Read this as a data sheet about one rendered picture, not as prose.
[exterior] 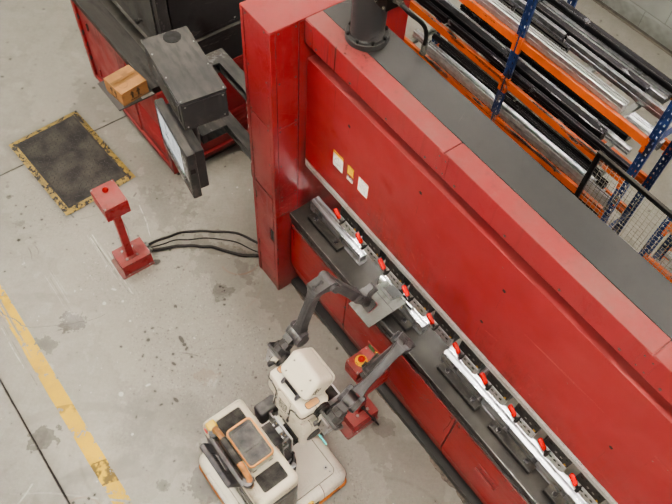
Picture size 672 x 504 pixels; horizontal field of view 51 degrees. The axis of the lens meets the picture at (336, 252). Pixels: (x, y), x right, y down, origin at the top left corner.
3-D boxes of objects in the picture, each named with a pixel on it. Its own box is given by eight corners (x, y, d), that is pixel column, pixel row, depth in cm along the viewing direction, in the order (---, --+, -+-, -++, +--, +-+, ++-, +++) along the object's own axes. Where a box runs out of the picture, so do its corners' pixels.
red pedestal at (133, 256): (110, 260, 511) (81, 190, 441) (141, 244, 520) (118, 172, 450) (123, 280, 503) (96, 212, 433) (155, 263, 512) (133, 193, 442)
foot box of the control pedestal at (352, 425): (328, 416, 457) (329, 409, 447) (359, 394, 466) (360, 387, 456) (347, 440, 449) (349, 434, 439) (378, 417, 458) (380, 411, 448)
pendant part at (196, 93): (165, 149, 427) (139, 38, 356) (203, 135, 435) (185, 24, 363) (199, 210, 405) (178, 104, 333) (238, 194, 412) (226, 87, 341)
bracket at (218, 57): (184, 73, 389) (183, 64, 383) (222, 56, 397) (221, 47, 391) (223, 118, 372) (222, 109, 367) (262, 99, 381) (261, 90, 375)
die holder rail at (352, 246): (310, 209, 437) (310, 200, 429) (318, 204, 439) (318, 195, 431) (359, 266, 416) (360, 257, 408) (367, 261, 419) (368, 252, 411)
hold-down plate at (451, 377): (436, 368, 384) (437, 366, 381) (443, 363, 386) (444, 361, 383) (473, 412, 372) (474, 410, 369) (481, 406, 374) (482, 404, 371)
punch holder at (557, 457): (537, 447, 341) (548, 437, 327) (550, 437, 344) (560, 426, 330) (560, 473, 335) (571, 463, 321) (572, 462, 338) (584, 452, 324)
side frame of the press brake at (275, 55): (258, 266, 515) (238, 2, 321) (351, 212, 545) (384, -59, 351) (278, 291, 505) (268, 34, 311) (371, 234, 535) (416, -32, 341)
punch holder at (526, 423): (508, 415, 349) (517, 403, 335) (521, 405, 352) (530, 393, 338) (530, 439, 343) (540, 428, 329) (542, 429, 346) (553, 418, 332)
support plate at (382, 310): (348, 304, 389) (348, 303, 389) (385, 280, 399) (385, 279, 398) (368, 328, 382) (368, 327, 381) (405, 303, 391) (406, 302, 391)
